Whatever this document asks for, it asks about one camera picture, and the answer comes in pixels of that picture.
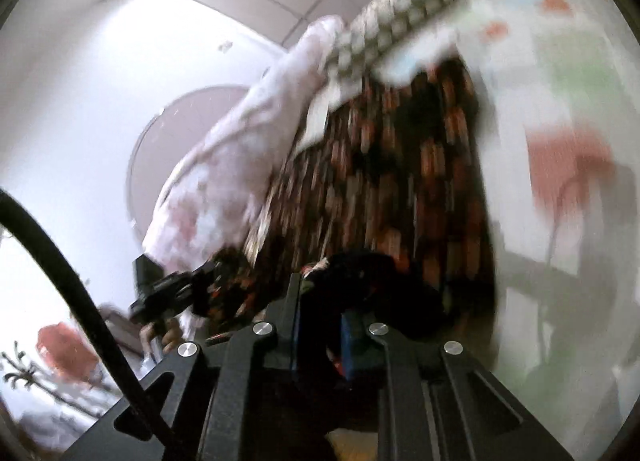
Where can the person's left hand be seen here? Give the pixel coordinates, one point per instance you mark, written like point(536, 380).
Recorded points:
point(160, 336)

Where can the bare branch decoration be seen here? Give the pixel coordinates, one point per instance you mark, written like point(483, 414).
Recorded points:
point(25, 376)

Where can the pink fluffy blanket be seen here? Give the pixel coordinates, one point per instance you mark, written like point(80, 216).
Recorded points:
point(225, 166)

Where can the red object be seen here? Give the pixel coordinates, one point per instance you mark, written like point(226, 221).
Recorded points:
point(67, 351)

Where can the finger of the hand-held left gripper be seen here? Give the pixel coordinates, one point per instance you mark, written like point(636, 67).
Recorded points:
point(210, 273)

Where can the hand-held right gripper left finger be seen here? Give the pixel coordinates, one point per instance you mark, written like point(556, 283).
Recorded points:
point(295, 341)

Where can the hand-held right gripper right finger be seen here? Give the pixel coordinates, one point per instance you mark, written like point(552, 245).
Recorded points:
point(351, 348)

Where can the light printed bed sheet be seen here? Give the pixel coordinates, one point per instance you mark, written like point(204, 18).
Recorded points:
point(550, 91)

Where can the green pillow with white print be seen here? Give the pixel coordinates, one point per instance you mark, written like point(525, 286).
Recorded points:
point(390, 26)

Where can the black floral garment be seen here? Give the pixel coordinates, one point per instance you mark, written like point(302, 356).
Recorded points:
point(375, 181)

